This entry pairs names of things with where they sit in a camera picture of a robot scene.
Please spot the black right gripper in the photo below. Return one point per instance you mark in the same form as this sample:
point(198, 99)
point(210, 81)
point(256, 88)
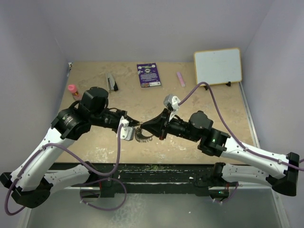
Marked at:
point(156, 125)

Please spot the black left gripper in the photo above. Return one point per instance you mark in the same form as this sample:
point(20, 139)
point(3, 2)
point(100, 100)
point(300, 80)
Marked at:
point(123, 113)

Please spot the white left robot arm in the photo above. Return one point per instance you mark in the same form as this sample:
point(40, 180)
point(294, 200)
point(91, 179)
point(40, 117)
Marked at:
point(30, 184)

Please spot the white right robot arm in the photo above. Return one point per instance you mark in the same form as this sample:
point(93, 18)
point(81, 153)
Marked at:
point(278, 171)

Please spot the grey black stapler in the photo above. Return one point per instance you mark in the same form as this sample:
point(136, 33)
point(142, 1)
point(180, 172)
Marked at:
point(111, 83)

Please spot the purple printed card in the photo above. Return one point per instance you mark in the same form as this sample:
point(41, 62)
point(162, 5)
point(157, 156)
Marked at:
point(148, 75)

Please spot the pink eraser stick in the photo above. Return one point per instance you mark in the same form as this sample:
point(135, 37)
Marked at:
point(181, 80)

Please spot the pink capped small bottle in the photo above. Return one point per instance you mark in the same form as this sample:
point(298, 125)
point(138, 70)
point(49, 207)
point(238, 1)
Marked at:
point(74, 92)

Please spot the small whiteboard on stand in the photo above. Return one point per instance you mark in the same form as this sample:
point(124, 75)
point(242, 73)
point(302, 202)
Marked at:
point(216, 67)

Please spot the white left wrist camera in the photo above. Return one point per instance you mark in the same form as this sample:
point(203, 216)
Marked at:
point(126, 132)

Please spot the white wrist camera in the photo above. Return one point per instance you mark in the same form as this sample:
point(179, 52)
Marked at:
point(172, 104)
point(126, 132)

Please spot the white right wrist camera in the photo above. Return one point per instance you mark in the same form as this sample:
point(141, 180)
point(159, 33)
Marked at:
point(172, 104)

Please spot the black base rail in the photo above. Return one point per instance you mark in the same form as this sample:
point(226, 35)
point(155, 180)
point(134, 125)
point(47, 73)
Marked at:
point(197, 179)

